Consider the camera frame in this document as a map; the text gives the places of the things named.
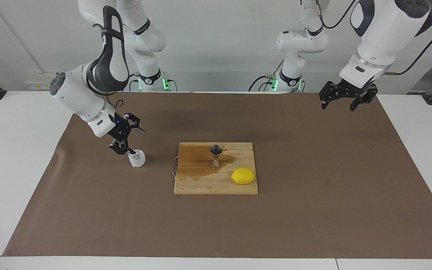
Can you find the brown paper table mat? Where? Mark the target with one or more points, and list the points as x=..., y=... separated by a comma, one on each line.
x=126, y=217

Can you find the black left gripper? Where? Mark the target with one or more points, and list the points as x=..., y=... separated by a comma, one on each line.
x=350, y=87

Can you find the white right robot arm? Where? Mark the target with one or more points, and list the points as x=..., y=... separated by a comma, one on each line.
x=77, y=97

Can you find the yellow lemon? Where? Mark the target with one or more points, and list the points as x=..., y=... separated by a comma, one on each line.
x=243, y=176

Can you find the clear plastic cup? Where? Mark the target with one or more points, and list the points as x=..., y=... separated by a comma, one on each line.
x=138, y=159

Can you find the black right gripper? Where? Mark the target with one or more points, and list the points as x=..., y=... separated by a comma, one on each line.
x=120, y=128

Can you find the white wall power outlet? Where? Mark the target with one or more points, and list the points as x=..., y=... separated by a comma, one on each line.
x=38, y=80

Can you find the steel cocktail jigger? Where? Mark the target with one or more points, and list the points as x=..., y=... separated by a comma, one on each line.
x=216, y=150

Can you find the wooden cutting board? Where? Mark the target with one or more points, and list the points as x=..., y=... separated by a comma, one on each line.
x=216, y=183

